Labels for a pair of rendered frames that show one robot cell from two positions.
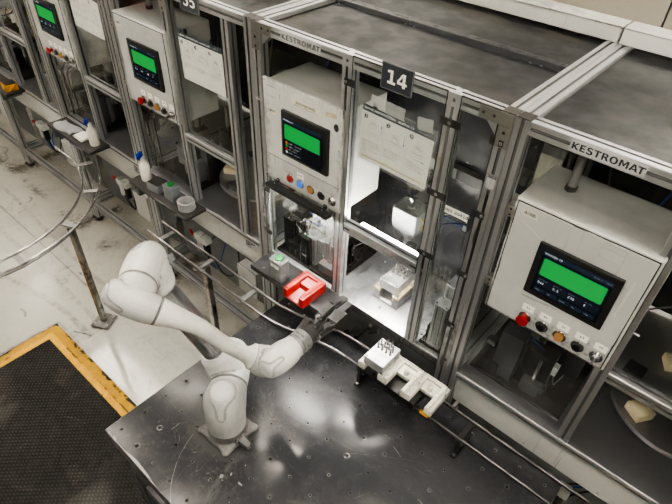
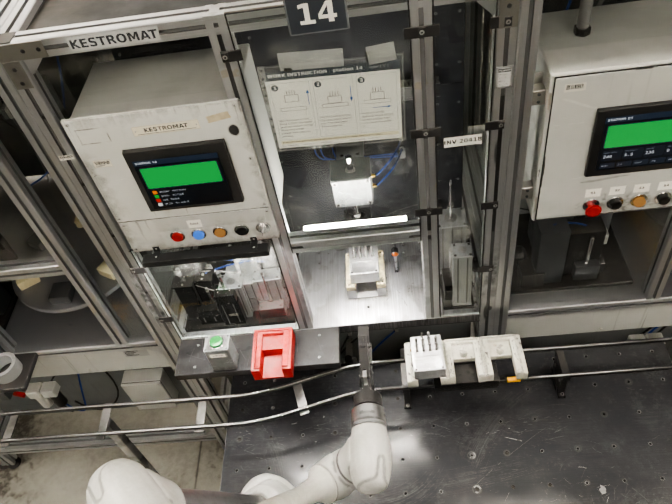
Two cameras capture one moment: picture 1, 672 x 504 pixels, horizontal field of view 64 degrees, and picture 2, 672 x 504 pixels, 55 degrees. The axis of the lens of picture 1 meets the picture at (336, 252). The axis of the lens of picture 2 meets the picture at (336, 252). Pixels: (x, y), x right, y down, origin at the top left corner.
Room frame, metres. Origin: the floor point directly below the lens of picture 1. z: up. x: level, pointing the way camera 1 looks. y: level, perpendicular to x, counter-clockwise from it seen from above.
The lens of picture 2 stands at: (0.64, 0.51, 2.64)
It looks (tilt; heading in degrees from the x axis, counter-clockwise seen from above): 48 degrees down; 329
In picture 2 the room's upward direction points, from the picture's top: 12 degrees counter-clockwise
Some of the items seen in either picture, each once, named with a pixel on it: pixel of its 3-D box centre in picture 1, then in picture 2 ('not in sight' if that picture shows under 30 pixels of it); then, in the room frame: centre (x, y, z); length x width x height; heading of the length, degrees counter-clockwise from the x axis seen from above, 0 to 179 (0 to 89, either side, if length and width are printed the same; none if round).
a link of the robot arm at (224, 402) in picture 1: (224, 404); not in sight; (1.20, 0.41, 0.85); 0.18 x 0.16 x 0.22; 3
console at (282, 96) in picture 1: (320, 136); (186, 155); (1.99, 0.08, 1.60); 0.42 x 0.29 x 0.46; 50
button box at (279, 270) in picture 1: (280, 266); (221, 350); (1.87, 0.26, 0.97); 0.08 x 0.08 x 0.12; 50
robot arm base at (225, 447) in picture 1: (230, 429); not in sight; (1.17, 0.39, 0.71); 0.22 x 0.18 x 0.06; 50
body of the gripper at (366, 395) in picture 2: (313, 330); (367, 393); (1.36, 0.07, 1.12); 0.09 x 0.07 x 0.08; 140
